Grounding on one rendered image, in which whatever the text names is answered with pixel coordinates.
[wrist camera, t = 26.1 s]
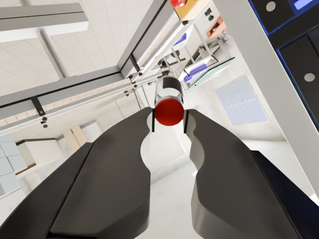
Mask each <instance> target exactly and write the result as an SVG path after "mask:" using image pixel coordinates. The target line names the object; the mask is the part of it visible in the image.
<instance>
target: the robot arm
mask: <svg viewBox="0 0 319 239"><path fill-rule="evenodd" d="M183 131H184V134H186V135H187V137H188V138H189V139H190V141H191V148H190V153H189V158H190V160H191V161H192V162H193V163H194V165H195V167H196V169H197V174H196V178H195V183H194V188H193V193H192V198H191V215H192V226H193V229H194V230H195V232H196V233H197V234H198V235H199V236H200V237H202V238H203V239H319V206H318V205H317V204H316V203H315V202H314V201H313V200H312V199H311V198H309V197H308V196H307V195H306V194H305V193H304V192H303V191H302V190H301V189H300V188H299V187H298V186H297V185H296V184H295V183H293V182H292V181H291V180H290V179H289V178H288V177H287V176H286V175H285V174H284V173H283V172H282V171H280V170H279V169H278V168H277V167H276V166H275V165H274V164H273V163H272V162H271V161H270V160H269V159H267V158H266V157H265V156H264V155H263V154H262V153H261V152H260V151H259V150H251V149H250V148H249V147H248V146H247V145H246V144H245V143H244V142H243V141H242V140H240V139H239V138H238V137H237V136H236V135H234V134H233V133H232V132H231V131H229V130H228V129H226V128H225V127H223V126H221V125H220V124H218V123H217V122H215V121H213V120H212V119H210V118H209V117H207V116H206V115H204V114H202V113H201V112H199V111H197V110H196V109H186V110H184V117H183ZM152 132H155V108H152V107H145V108H143V109H141V110H140V111H138V112H136V113H134V114H132V115H130V116H129V117H127V118H125V119H123V120H121V121H120V122H118V123H116V124H115V125H113V126H112V127H110V128H109V129H107V130H106V131H105V132H104V133H103V134H101V135H100V136H99V137H98V138H97V139H96V140H95V141H94V142H86V143H84V144H83V145H82V146H81V147H80V148H79V149H78V150H77V151H75V152H74V153H73V154H72V155H71V156H70V157H69V158H68V159H67V160H66V161H65V162H64V163H63V164H61V165H60V166H59V167H58V168H57V169H56V170H55V171H54V172H52V173H51V174H50V175H49V176H48V177H47V178H46V179H45V180H44V181H42V182H41V183H40V184H39V185H38V186H37V187H36V188H35V189H34V190H33V191H31V192H30V193H29V194H28V195H27V196H26V197H25V198H24V199H23V200H22V202H21V203H20V204H19V205H18V206H17V207H16V208H15V209H14V210H13V211H12V213H11V214H10V215H9V216H8V217H7V219H6V220H5V221H4V222H3V223H2V224H1V226H0V239H134V238H136V237H137V236H139V235H140V234H142V233H143V232H144V231H145V230H146V229H147V228H148V226H149V223H150V170H149V169H148V168H147V167H146V165H145V162H146V160H147V159H148V158H149V156H150V135H151V134H152Z"/></svg>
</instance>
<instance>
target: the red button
mask: <svg viewBox="0 0 319 239"><path fill-rule="evenodd" d="M169 1H170V4H171V6H172V7H174V8H176V9H177V8H181V7H183V6H184V5H185V3H186V0H169Z"/></svg>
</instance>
